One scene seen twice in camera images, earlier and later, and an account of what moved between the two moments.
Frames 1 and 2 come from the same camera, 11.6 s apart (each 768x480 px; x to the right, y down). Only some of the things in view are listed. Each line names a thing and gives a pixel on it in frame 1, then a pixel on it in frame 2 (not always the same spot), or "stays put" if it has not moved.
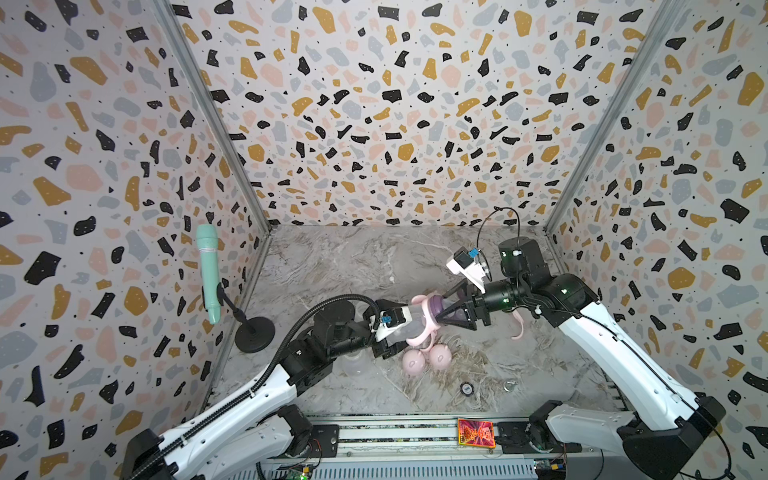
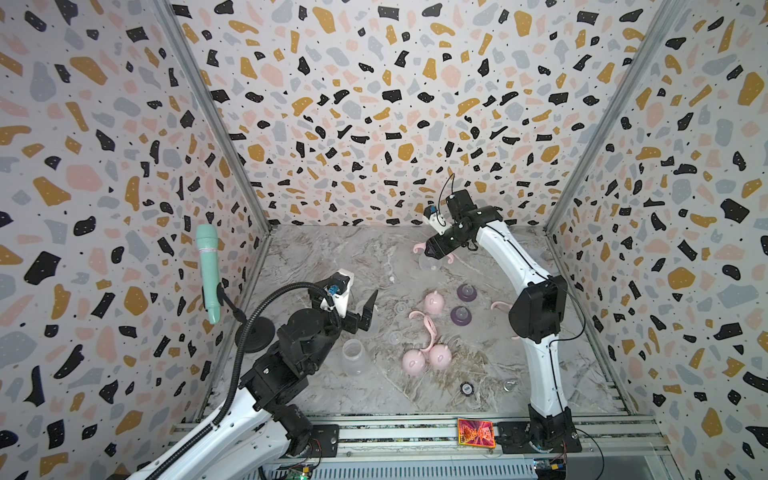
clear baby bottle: (417, 327) -> (428, 263)
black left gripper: (385, 351) -> (356, 321)
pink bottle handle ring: (431, 326) -> (423, 246)
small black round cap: (467, 388) stays put
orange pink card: (477, 433) stays put
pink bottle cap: (440, 356) stays put
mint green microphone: (207, 238) stays put
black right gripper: (479, 301) -> (440, 250)
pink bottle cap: (413, 361) stays put
